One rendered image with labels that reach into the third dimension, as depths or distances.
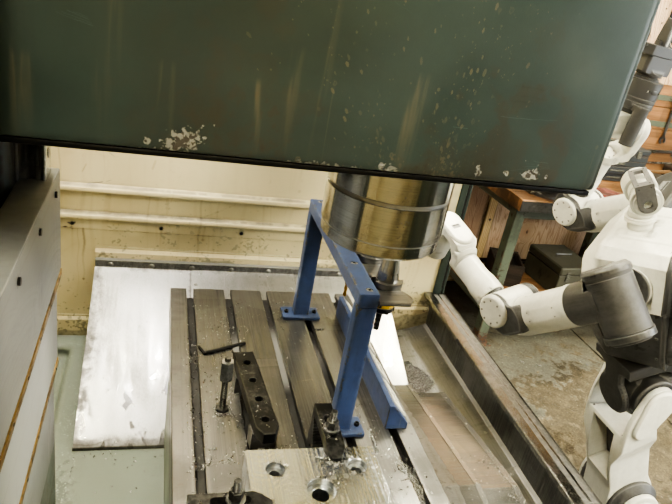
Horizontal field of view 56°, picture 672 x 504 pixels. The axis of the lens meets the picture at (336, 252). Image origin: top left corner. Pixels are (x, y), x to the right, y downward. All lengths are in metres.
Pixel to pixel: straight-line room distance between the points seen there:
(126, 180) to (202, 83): 1.25
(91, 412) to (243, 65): 1.24
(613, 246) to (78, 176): 1.34
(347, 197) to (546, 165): 0.23
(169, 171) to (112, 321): 0.44
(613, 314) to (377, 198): 0.67
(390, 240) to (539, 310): 0.69
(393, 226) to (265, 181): 1.14
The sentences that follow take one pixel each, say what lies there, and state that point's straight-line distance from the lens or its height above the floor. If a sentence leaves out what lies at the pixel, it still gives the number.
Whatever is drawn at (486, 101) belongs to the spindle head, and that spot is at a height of 1.66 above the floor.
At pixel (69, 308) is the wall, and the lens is 2.04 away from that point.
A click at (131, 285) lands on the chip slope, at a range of 1.91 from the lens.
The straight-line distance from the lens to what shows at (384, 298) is 1.17.
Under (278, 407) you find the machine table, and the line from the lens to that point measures 1.37.
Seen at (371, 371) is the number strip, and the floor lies 0.95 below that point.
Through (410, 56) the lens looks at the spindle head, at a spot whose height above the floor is 1.69.
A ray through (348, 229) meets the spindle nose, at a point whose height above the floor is 1.47.
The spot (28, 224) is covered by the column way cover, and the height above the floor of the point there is 1.42.
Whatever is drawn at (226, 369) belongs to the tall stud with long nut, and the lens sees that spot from 1.27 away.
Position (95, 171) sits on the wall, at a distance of 1.84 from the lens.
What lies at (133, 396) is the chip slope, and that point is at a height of 0.68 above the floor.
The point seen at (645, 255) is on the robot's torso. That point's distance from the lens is 1.40.
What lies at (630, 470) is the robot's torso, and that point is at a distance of 1.85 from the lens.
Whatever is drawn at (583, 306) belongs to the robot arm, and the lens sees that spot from 1.32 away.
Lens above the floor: 1.76
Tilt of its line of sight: 24 degrees down
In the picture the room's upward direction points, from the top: 11 degrees clockwise
